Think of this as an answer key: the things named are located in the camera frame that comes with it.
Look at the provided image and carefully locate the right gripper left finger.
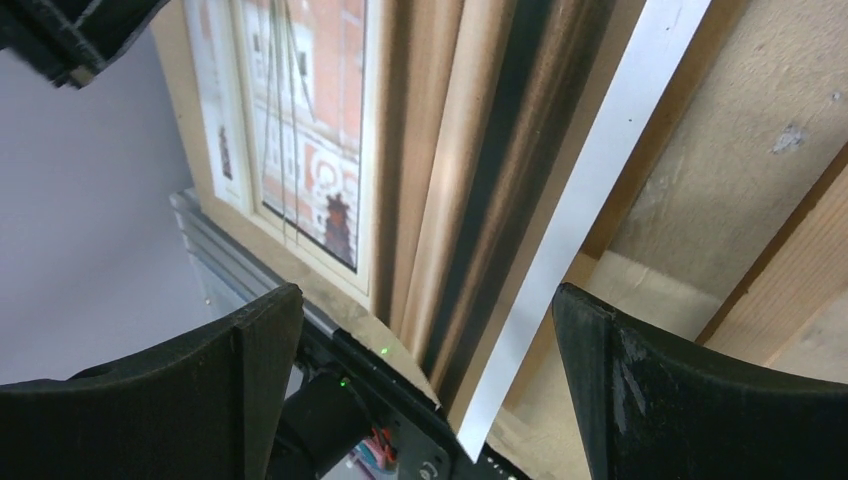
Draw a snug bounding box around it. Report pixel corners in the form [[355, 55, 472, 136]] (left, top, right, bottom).
[[1, 285, 304, 479]]

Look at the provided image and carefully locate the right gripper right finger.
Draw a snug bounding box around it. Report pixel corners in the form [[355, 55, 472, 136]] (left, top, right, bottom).
[[552, 283, 847, 479]]

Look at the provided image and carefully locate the brown backing board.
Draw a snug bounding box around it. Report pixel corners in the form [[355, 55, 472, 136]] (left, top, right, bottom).
[[153, 1, 748, 479]]

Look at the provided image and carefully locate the wooden picture frame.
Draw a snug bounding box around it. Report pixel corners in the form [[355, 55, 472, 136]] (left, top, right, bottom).
[[695, 147, 847, 366]]

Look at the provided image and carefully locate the plant photo print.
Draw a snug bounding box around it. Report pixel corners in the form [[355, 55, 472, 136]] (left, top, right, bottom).
[[301, 1, 710, 397]]

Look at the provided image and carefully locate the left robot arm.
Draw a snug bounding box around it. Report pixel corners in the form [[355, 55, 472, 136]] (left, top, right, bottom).
[[1, 0, 168, 89]]

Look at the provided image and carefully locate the aluminium rail frame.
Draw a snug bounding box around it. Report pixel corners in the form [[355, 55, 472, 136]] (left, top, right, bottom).
[[170, 188, 339, 339]]

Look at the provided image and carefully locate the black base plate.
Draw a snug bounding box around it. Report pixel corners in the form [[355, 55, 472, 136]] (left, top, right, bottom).
[[266, 319, 528, 479]]

